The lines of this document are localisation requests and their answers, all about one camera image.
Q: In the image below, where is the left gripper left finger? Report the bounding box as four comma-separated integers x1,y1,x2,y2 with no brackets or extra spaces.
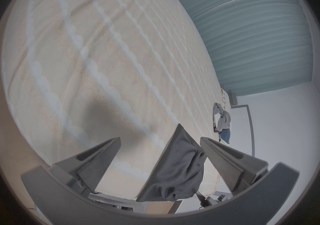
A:
51,137,122,194

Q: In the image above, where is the black T-shirt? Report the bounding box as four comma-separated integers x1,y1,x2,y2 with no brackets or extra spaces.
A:
136,123,207,203

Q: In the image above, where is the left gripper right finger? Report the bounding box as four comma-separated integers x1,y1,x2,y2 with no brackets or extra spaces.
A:
200,137,269,192

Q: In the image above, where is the white printed pillow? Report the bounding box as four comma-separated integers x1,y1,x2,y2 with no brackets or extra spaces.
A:
221,88,232,110

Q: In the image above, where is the pile of clothes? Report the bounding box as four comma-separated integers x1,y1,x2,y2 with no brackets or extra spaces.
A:
212,103,232,143

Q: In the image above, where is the bed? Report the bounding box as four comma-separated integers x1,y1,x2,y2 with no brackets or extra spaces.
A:
1,0,255,199

